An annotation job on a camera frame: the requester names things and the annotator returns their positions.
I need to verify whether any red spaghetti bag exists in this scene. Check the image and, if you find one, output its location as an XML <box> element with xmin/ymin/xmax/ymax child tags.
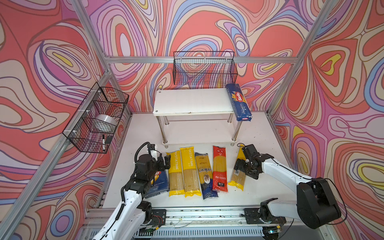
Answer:
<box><xmin>213</xmin><ymin>146</ymin><xmax>228</xmax><ymax>192</ymax></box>

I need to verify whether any blue Barilla pasta box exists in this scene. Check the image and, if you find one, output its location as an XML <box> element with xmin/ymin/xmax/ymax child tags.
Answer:
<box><xmin>145</xmin><ymin>171</ymin><xmax>170</xmax><ymax>199</ymax></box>

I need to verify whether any yellow pastatime bag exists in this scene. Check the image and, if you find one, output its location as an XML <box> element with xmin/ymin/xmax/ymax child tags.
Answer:
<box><xmin>180</xmin><ymin>147</ymin><xmax>202</xmax><ymax>197</ymax></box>
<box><xmin>167</xmin><ymin>150</ymin><xmax>185</xmax><ymax>197</ymax></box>

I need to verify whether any white two-tier shelf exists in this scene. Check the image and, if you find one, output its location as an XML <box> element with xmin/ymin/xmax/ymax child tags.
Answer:
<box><xmin>153</xmin><ymin>89</ymin><xmax>242</xmax><ymax>148</ymax></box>

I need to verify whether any black wire basket back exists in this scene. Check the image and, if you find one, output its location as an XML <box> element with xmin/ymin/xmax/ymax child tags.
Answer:
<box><xmin>173</xmin><ymin>50</ymin><xmax>238</xmax><ymax>89</ymax></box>

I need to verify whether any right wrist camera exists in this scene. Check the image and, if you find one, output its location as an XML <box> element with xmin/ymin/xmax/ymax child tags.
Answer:
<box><xmin>242</xmin><ymin>144</ymin><xmax>259</xmax><ymax>161</ymax></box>

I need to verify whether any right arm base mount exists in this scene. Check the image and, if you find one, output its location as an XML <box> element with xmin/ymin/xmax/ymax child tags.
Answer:
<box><xmin>241</xmin><ymin>207</ymin><xmax>287</xmax><ymax>225</ymax></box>

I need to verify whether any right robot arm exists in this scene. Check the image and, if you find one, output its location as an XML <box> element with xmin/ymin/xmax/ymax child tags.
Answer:
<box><xmin>235</xmin><ymin>154</ymin><xmax>342</xmax><ymax>229</ymax></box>

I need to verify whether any clear blue Ankara spaghetti bag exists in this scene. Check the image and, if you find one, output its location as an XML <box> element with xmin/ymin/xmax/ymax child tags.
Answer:
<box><xmin>195</xmin><ymin>153</ymin><xmax>218</xmax><ymax>200</ymax></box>

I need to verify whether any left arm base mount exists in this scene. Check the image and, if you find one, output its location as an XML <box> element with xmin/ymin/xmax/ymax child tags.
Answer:
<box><xmin>141</xmin><ymin>209</ymin><xmax>167</xmax><ymax>232</ymax></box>

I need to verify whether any yellow Pastatime bag right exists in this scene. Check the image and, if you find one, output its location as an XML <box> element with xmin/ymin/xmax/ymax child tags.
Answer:
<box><xmin>180</xmin><ymin>147</ymin><xmax>202</xmax><ymax>197</ymax></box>

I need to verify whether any black wire basket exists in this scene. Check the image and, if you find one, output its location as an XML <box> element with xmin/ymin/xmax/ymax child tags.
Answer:
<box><xmin>173</xmin><ymin>50</ymin><xmax>238</xmax><ymax>89</ymax></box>
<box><xmin>63</xmin><ymin>83</ymin><xmax>129</xmax><ymax>154</ymax></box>

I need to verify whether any yellow clear spaghetti bag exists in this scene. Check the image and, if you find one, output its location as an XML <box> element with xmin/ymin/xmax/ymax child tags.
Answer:
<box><xmin>228</xmin><ymin>148</ymin><xmax>246</xmax><ymax>191</ymax></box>

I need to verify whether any black wire basket left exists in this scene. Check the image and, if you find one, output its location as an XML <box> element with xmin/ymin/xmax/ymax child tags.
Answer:
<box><xmin>63</xmin><ymin>83</ymin><xmax>129</xmax><ymax>154</ymax></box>

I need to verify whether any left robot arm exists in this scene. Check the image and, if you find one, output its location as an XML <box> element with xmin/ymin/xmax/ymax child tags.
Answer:
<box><xmin>93</xmin><ymin>150</ymin><xmax>171</xmax><ymax>240</ymax></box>

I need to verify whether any yellow Pastatime bag left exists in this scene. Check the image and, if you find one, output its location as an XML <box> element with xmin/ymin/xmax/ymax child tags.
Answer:
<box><xmin>167</xmin><ymin>150</ymin><xmax>185</xmax><ymax>197</ymax></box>

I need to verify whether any silver tape roll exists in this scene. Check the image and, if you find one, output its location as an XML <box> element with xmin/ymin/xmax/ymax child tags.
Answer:
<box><xmin>96</xmin><ymin>114</ymin><xmax>118</xmax><ymax>126</ymax></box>

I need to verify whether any blue Barilla spaghetti bag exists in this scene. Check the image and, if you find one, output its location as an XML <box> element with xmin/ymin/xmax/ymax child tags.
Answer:
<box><xmin>226</xmin><ymin>83</ymin><xmax>253</xmax><ymax>122</ymax></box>

